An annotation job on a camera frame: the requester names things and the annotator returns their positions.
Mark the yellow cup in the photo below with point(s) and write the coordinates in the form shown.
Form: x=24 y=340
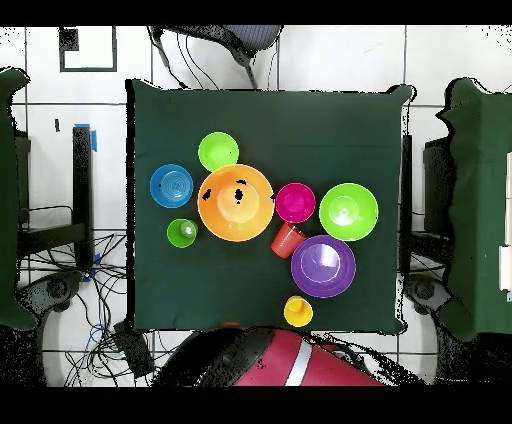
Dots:
x=298 y=312

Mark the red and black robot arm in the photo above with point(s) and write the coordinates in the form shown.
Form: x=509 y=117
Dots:
x=280 y=360

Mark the large orange bowl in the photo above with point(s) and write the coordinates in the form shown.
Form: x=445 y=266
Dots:
x=248 y=216

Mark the pink bowl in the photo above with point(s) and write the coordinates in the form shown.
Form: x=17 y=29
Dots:
x=295 y=202

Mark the red-orange cup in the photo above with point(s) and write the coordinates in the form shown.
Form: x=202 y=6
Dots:
x=286 y=240

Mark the small green bowl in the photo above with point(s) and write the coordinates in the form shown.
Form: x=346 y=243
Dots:
x=218 y=152

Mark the green cup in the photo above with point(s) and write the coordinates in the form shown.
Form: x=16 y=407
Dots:
x=178 y=234

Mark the dark green table cloth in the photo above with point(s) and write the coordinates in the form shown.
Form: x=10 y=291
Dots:
x=280 y=132

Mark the purple bowl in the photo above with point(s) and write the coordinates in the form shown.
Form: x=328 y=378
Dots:
x=323 y=266

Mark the blue bowl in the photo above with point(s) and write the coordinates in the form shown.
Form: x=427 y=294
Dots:
x=171 y=186

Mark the large green bowl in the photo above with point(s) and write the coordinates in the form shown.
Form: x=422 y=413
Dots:
x=348 y=212

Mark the grey office chair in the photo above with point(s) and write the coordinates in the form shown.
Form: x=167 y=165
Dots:
x=252 y=38

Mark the blue tape strip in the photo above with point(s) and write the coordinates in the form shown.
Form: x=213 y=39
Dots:
x=94 y=140

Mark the black metal stand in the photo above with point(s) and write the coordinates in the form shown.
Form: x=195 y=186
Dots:
x=82 y=180

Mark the black power strip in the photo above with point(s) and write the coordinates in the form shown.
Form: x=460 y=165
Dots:
x=134 y=352

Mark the green cloth covered side table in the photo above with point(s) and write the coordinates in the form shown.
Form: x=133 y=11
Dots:
x=8 y=200
x=480 y=200

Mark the white box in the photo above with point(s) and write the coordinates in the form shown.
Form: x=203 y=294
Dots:
x=506 y=268

